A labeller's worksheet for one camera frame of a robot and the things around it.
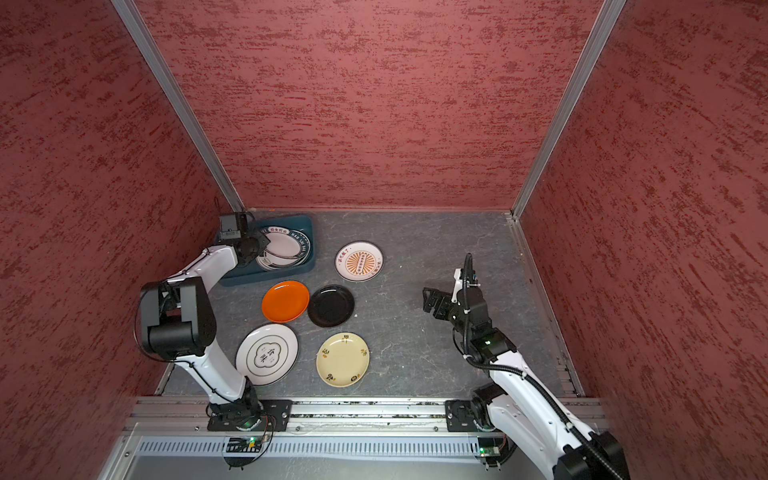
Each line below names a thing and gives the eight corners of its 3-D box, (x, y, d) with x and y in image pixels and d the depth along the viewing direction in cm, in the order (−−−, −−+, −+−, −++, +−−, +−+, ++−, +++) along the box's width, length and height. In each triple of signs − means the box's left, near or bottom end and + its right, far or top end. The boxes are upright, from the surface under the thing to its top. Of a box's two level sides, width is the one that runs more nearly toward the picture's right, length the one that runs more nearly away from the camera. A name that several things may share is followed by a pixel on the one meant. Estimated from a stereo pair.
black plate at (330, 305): (305, 326, 92) (304, 323, 90) (313, 288, 101) (312, 284, 99) (352, 326, 92) (351, 323, 90) (355, 288, 101) (355, 284, 99)
